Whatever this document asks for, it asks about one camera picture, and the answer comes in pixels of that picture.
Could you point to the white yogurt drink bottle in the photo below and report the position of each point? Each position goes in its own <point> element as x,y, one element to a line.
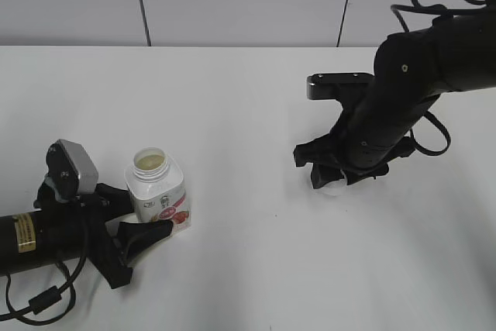
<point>157,189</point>

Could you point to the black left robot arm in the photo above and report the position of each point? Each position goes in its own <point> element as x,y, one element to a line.
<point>19,248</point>

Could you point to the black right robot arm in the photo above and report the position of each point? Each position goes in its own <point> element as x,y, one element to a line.
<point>411,70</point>

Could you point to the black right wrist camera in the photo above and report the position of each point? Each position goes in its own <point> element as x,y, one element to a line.
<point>346,88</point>

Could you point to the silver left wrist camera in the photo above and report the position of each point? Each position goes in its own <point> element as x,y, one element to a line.
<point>70,171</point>

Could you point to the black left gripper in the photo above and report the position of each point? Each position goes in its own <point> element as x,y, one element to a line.
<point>78,229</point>

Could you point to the white round bottle cap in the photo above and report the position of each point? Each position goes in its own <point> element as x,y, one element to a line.
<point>333,188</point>

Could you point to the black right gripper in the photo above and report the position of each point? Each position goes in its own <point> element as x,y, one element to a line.
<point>332,160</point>

